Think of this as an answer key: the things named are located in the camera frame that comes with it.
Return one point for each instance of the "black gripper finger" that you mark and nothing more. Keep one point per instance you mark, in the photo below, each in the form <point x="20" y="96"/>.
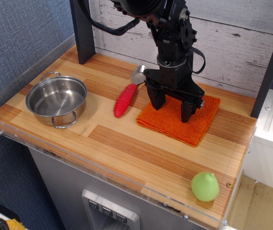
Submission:
<point x="187" y="110"/>
<point x="157" y="97"/>

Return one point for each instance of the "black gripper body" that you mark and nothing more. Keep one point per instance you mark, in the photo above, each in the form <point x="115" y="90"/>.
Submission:
<point x="176" y="83"/>

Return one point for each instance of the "orange towel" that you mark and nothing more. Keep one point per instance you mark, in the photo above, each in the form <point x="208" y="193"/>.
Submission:
<point x="167" y="120"/>

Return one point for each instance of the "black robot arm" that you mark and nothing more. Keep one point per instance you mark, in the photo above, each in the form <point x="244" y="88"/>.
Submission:
<point x="169" y="22"/>

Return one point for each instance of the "green toy pear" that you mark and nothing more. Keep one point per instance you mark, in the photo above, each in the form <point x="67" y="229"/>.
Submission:
<point x="205" y="186"/>

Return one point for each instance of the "clear acrylic counter guard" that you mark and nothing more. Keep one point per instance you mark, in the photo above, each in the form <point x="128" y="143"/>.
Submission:
<point x="154" y="165"/>

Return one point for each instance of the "white side appliance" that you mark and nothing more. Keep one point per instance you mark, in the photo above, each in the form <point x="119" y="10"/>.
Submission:
<point x="258" y="163"/>

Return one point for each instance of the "stainless steel pot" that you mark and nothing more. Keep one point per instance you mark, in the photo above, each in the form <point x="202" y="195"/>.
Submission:
<point x="57" y="100"/>

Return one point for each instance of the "grey cabinet front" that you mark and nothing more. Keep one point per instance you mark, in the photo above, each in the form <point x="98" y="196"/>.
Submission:
<point x="65" y="183"/>

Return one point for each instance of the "silver button control panel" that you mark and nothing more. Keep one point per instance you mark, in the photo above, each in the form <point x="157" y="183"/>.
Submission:
<point x="106" y="214"/>

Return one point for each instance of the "yellow object bottom left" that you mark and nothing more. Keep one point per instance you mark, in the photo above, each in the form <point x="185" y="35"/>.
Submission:
<point x="13" y="224"/>

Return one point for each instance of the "red handled metal spoon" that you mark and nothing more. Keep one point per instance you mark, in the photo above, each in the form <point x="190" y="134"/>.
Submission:
<point x="124" y="100"/>

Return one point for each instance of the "dark grey right post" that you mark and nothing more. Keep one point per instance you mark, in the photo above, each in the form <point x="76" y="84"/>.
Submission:
<point x="263" y="91"/>

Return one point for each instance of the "dark grey post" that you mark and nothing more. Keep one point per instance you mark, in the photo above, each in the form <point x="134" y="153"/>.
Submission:
<point x="83" y="33"/>
<point x="263" y="91"/>

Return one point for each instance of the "dark grey left post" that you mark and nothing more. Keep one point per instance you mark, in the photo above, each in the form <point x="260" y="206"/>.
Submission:
<point x="83" y="33"/>

